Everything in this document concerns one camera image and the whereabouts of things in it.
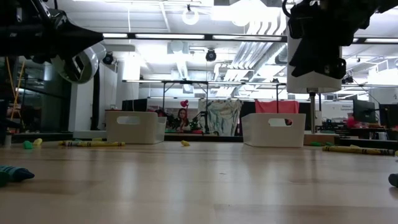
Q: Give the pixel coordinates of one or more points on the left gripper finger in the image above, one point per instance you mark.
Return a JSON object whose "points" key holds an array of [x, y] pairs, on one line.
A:
{"points": [[71, 45], [74, 31]]}

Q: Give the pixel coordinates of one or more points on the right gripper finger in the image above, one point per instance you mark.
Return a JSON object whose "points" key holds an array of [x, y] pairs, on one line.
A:
{"points": [[300, 51], [312, 59]]}

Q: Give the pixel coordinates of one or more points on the teal crayon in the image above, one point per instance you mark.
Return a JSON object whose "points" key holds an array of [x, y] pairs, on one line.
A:
{"points": [[394, 180], [18, 173]]}

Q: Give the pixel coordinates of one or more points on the white gooseneck desk lamp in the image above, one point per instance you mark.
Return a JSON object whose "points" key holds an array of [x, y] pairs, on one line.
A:
{"points": [[84, 67]]}

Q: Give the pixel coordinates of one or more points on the cylinder shade lamp wooden base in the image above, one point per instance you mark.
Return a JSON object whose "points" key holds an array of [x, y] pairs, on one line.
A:
{"points": [[311, 85]]}

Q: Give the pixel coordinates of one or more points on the red cloth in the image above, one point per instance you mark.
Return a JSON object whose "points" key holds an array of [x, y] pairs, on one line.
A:
{"points": [[276, 106]]}

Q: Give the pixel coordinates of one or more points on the black monitor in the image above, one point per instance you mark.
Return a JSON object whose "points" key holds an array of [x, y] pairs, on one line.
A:
{"points": [[363, 111], [388, 115]]}

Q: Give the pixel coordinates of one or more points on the white plastic bin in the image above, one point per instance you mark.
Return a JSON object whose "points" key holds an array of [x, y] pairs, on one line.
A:
{"points": [[136, 133], [264, 137]]}

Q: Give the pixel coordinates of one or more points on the black overhead beam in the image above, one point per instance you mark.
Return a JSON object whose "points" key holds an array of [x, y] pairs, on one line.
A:
{"points": [[209, 36]]}

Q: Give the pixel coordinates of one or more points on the white cup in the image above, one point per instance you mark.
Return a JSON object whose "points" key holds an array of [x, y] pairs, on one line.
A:
{"points": [[7, 140]]}

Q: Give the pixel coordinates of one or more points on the paint stained white sheet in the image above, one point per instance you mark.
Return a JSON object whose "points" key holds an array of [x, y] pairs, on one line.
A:
{"points": [[222, 118]]}

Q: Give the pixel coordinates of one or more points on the red heart balloon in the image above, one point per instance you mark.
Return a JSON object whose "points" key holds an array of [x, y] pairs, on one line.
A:
{"points": [[184, 103]]}

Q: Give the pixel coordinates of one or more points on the person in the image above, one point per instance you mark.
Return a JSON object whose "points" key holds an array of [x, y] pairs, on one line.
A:
{"points": [[183, 119]]}

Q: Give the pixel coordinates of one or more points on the black ceiling camera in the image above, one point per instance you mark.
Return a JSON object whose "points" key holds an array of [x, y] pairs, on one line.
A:
{"points": [[108, 58], [211, 55]]}

